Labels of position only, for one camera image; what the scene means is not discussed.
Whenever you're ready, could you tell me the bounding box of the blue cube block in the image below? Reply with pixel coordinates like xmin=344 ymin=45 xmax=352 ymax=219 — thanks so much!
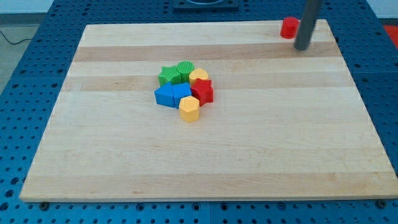
xmin=172 ymin=83 xmax=192 ymax=109

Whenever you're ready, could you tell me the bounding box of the wooden board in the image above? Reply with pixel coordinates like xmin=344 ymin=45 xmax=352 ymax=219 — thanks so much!
xmin=20 ymin=19 xmax=397 ymax=202

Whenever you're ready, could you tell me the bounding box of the red circle block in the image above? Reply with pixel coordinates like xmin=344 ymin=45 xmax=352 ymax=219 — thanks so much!
xmin=280 ymin=17 xmax=300 ymax=39

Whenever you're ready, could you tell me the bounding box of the blue triangle block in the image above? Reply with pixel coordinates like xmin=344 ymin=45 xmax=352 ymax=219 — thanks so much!
xmin=154 ymin=82 xmax=175 ymax=108

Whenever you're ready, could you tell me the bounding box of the green circle block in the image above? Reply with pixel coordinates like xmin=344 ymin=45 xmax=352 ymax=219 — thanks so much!
xmin=176 ymin=61 xmax=195 ymax=83

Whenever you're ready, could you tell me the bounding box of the yellow heart block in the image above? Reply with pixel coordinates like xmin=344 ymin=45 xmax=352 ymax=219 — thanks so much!
xmin=188 ymin=68 xmax=209 ymax=85

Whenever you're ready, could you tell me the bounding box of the black cable on floor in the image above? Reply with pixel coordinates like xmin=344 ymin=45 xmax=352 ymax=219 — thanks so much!
xmin=0 ymin=30 xmax=34 ymax=45

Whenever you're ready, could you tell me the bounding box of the yellow hexagon block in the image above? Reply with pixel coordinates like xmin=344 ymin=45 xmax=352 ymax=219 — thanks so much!
xmin=179 ymin=96 xmax=200 ymax=123

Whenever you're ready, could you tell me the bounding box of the red star block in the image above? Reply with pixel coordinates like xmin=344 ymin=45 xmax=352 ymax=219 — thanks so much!
xmin=190 ymin=79 xmax=214 ymax=106

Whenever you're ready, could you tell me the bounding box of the green star block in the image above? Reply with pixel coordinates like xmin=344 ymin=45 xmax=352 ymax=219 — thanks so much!
xmin=158 ymin=66 xmax=182 ymax=86

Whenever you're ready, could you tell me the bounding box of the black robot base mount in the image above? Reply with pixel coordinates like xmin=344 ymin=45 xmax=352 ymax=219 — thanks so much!
xmin=170 ymin=0 xmax=240 ymax=11

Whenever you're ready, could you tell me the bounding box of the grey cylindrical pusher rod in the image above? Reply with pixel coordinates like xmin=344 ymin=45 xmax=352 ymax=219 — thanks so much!
xmin=294 ymin=0 xmax=323 ymax=51

